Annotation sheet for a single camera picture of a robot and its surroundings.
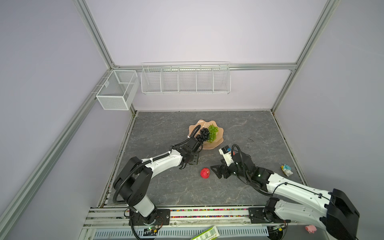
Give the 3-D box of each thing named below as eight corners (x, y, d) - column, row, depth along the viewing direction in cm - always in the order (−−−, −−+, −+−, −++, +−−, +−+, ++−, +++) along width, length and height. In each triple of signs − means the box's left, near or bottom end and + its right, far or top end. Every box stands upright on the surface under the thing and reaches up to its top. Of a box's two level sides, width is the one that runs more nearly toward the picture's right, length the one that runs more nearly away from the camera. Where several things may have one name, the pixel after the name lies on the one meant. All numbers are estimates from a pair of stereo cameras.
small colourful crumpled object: (282, 176, 89) (285, 173, 86) (279, 167, 93) (281, 164, 90) (290, 176, 89) (293, 173, 86) (286, 167, 93) (289, 164, 90)
